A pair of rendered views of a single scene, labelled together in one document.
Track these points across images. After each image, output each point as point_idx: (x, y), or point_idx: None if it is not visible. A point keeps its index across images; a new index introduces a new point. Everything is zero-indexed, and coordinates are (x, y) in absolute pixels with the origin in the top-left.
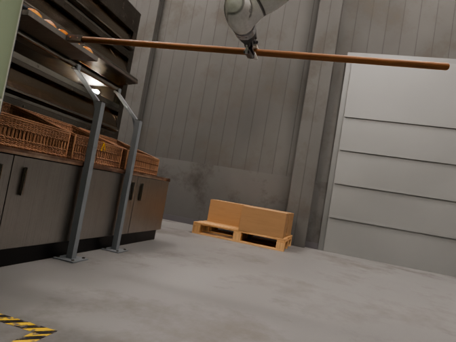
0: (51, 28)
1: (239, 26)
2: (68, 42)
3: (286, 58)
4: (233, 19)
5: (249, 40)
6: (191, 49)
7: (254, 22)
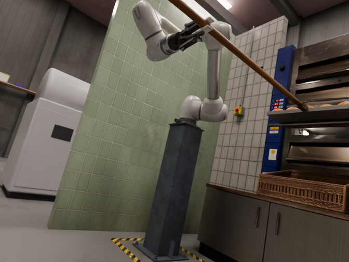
0: (286, 112)
1: (155, 58)
2: (307, 112)
3: (178, 6)
4: (152, 61)
5: (172, 46)
6: (245, 63)
7: (151, 47)
